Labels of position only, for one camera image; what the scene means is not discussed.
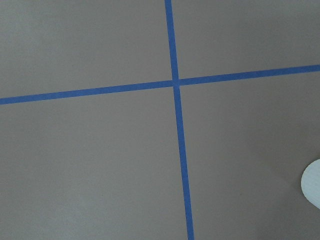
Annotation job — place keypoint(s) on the white mug with handle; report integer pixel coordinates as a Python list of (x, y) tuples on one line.
[(310, 183)]

